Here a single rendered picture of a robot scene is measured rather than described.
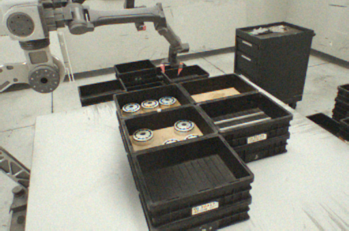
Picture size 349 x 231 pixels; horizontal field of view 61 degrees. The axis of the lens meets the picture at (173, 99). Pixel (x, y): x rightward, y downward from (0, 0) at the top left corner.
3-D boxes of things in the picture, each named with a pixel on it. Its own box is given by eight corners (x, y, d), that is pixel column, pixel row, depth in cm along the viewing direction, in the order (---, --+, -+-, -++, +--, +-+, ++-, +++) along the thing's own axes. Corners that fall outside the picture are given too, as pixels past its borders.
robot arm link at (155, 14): (168, -2, 132) (174, 18, 130) (159, 13, 145) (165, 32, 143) (63, 3, 116) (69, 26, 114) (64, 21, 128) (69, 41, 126)
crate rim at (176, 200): (149, 212, 97) (148, 207, 96) (132, 158, 122) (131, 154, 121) (255, 182, 107) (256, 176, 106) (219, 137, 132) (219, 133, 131)
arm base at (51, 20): (46, 33, 120) (37, 3, 115) (66, 31, 123) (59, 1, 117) (45, 38, 113) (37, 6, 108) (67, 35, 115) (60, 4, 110)
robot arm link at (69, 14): (57, 7, 114) (59, 20, 113) (84, 5, 117) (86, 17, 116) (60, 20, 123) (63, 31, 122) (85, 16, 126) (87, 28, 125)
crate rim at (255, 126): (219, 137, 132) (219, 133, 131) (195, 108, 158) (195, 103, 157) (294, 119, 143) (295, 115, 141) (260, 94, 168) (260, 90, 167)
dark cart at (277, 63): (253, 122, 308) (261, 39, 266) (232, 104, 346) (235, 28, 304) (300, 110, 325) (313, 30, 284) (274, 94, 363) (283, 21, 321)
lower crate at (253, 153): (218, 172, 142) (219, 152, 136) (195, 139, 167) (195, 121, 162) (289, 153, 152) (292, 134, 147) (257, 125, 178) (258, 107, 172)
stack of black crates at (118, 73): (124, 114, 309) (118, 74, 288) (118, 101, 334) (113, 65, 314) (160, 105, 321) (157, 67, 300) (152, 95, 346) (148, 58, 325)
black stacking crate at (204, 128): (135, 176, 127) (131, 155, 122) (123, 138, 152) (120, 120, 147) (218, 154, 137) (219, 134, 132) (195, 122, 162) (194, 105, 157)
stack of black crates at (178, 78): (173, 123, 287) (170, 82, 266) (163, 110, 312) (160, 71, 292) (210, 114, 299) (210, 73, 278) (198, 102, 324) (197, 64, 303)
